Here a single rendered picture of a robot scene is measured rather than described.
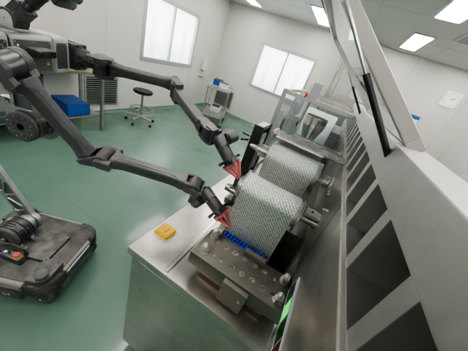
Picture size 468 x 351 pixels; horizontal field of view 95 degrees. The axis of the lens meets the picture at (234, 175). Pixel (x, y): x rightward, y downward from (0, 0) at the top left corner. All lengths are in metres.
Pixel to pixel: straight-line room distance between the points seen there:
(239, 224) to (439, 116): 6.00
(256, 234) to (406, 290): 0.71
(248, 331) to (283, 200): 0.48
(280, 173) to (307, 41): 5.60
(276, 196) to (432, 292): 0.65
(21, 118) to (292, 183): 1.26
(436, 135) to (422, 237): 6.35
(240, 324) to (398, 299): 0.71
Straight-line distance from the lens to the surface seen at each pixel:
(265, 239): 0.95
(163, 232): 1.07
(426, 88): 6.47
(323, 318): 0.45
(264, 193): 0.85
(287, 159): 1.03
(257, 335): 0.96
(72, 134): 1.02
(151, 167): 0.95
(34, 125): 1.36
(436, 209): 0.33
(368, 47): 0.59
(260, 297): 0.87
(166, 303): 1.10
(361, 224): 0.59
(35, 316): 2.00
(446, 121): 6.63
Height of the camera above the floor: 1.71
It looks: 28 degrees down
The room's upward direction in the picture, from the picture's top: 20 degrees clockwise
